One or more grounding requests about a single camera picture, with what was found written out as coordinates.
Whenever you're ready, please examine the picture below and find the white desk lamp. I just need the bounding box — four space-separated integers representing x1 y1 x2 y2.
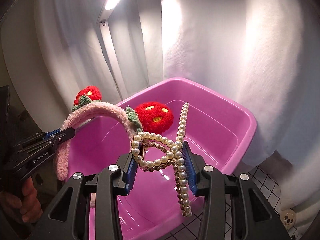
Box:
96 0 138 100

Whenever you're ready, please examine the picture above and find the white curtain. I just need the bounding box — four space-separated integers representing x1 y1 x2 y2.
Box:
0 0 320 228

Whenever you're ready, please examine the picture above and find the person's left hand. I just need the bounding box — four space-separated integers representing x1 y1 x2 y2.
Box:
1 177 43 223

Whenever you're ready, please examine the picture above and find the pink plastic bin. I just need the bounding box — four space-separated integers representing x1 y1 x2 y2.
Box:
67 77 258 240

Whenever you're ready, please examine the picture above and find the beige sloth plush clip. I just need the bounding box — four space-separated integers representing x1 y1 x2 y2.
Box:
280 209 296 231

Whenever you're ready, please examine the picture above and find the pearl hair clip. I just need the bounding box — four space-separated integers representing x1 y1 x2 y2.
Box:
127 101 193 217

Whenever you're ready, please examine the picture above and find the pink strawberry plush headband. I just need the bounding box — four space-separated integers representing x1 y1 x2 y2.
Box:
53 85 175 209

